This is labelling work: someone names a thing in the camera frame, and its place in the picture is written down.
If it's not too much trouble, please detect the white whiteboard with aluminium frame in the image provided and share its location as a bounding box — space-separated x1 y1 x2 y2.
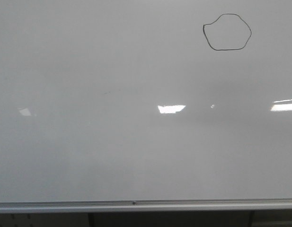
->
0 0 292 213

